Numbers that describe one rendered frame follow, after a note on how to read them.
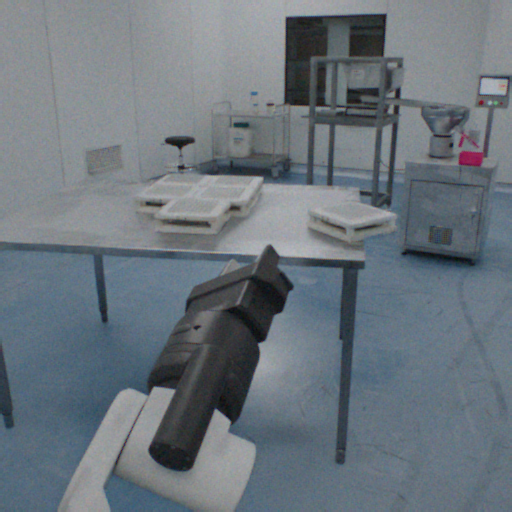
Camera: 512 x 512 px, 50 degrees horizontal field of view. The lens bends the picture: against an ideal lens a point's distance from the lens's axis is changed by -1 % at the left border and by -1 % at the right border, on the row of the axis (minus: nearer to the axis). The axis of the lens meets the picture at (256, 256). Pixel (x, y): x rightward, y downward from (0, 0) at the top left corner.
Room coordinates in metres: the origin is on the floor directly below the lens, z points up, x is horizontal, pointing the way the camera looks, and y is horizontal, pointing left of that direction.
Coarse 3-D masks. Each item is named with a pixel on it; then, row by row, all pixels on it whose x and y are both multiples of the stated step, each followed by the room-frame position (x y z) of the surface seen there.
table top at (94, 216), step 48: (96, 192) 2.70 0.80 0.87; (288, 192) 2.70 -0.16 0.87; (336, 192) 2.70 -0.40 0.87; (0, 240) 1.94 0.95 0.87; (48, 240) 1.94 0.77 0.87; (96, 240) 1.94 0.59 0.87; (144, 240) 1.94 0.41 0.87; (192, 240) 1.94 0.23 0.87; (240, 240) 1.94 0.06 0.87; (288, 240) 1.94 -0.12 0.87; (336, 240) 1.94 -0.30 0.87
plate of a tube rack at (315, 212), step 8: (320, 208) 2.12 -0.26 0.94; (320, 216) 2.04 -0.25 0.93; (328, 216) 2.01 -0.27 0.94; (336, 216) 2.01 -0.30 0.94; (376, 216) 2.01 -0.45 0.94; (384, 216) 2.01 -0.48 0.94; (392, 216) 2.03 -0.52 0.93; (344, 224) 1.93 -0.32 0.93; (352, 224) 1.91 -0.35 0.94; (360, 224) 1.93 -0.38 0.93; (368, 224) 1.95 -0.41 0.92
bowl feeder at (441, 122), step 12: (432, 108) 4.54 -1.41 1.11; (444, 108) 4.54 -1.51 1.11; (456, 108) 4.49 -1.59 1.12; (432, 120) 4.27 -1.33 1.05; (444, 120) 4.22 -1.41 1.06; (456, 120) 4.21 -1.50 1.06; (432, 132) 4.35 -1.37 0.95; (444, 132) 4.28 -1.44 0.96; (468, 132) 4.22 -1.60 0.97; (480, 132) 4.20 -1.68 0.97; (432, 144) 4.33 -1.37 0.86; (444, 144) 4.28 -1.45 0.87; (444, 156) 4.28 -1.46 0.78
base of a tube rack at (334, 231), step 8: (312, 224) 2.08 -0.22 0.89; (320, 224) 2.06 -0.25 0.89; (328, 224) 2.05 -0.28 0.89; (384, 224) 2.06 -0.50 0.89; (328, 232) 2.00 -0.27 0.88; (336, 232) 1.96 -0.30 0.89; (344, 232) 1.95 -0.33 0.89; (360, 232) 1.95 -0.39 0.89; (368, 232) 1.96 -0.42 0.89; (376, 232) 1.98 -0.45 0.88; (384, 232) 2.00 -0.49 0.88; (392, 232) 2.03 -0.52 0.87; (344, 240) 1.93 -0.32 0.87; (352, 240) 1.91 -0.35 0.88
